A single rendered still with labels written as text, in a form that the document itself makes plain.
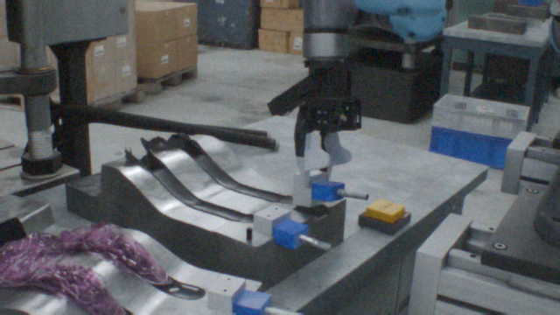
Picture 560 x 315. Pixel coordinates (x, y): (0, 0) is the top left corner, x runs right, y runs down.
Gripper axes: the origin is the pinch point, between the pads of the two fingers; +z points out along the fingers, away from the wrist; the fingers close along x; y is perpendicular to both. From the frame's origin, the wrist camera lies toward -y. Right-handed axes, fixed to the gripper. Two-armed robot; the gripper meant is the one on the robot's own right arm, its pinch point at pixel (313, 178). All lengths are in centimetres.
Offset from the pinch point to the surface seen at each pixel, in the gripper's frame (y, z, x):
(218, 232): -6.4, 7.1, -17.3
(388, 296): -1.6, 31.9, 33.7
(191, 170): -24.6, 0.5, -4.8
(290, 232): 4.2, 6.4, -12.3
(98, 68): -336, -20, 208
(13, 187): -72, 8, -16
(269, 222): 0.7, 5.2, -13.1
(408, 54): -155, -32, 363
